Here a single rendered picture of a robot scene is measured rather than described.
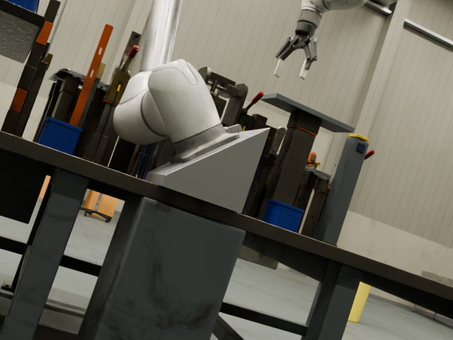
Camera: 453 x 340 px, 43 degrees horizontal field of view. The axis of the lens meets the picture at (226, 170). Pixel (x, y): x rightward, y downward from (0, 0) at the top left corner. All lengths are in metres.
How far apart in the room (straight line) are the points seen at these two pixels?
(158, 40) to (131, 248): 0.72
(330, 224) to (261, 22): 9.82
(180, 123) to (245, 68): 10.09
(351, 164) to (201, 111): 0.91
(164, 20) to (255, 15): 10.03
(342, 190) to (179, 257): 0.98
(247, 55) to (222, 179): 10.25
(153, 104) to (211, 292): 0.55
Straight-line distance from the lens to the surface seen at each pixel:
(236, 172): 1.53
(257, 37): 11.87
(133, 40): 2.22
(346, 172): 2.34
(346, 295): 1.80
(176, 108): 1.61
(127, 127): 1.79
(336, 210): 2.33
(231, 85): 2.28
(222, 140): 1.62
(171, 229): 1.52
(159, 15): 1.96
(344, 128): 2.29
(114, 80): 2.15
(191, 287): 1.56
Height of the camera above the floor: 0.69
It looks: 4 degrees up
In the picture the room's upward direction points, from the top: 19 degrees clockwise
